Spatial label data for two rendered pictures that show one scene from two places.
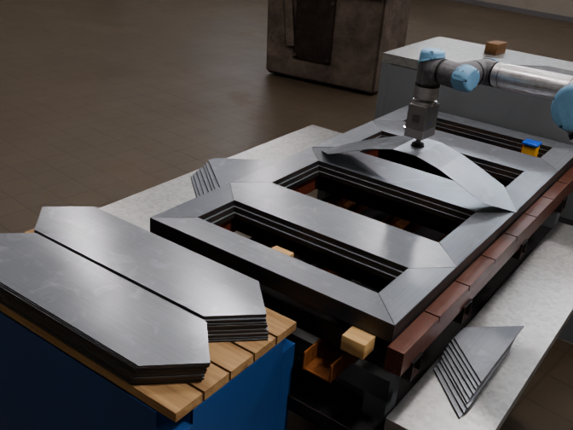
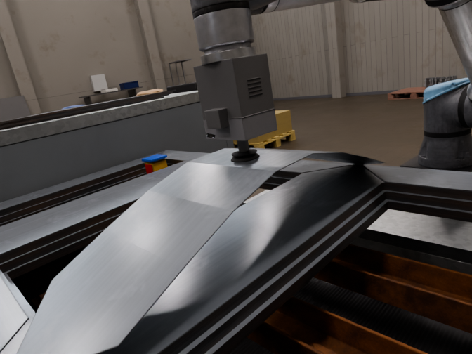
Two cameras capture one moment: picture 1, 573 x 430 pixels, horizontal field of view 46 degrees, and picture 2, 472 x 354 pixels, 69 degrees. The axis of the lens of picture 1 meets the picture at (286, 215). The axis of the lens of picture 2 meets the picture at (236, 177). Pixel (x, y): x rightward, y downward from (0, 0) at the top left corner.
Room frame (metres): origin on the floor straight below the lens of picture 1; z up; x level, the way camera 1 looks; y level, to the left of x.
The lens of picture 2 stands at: (1.95, 0.08, 1.10)
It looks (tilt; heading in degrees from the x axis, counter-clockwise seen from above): 17 degrees down; 284
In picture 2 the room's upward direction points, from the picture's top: 10 degrees counter-clockwise
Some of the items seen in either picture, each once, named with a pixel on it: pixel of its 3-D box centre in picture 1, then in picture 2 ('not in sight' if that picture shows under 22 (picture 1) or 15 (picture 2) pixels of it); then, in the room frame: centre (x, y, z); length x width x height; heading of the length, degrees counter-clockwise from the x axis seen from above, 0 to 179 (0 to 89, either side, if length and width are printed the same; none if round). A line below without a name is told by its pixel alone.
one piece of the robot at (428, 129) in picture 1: (419, 116); (227, 95); (2.06, -0.39, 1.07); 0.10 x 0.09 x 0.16; 53
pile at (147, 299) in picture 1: (111, 281); not in sight; (1.36, 0.40, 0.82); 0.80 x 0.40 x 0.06; 56
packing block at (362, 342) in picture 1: (357, 342); not in sight; (1.24, -0.18, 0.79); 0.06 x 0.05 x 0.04; 56
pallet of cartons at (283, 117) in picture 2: not in sight; (245, 130); (3.00, -5.13, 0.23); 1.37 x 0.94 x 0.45; 140
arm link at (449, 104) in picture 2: not in sight; (449, 104); (1.58, -0.99, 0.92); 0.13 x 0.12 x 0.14; 132
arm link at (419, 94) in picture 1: (426, 92); (223, 34); (2.06, -0.40, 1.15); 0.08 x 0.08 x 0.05
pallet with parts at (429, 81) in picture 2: not in sight; (423, 87); (-0.36, -8.02, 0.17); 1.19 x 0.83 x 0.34; 140
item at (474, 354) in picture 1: (471, 357); not in sight; (1.34, -0.47, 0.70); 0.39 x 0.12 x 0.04; 146
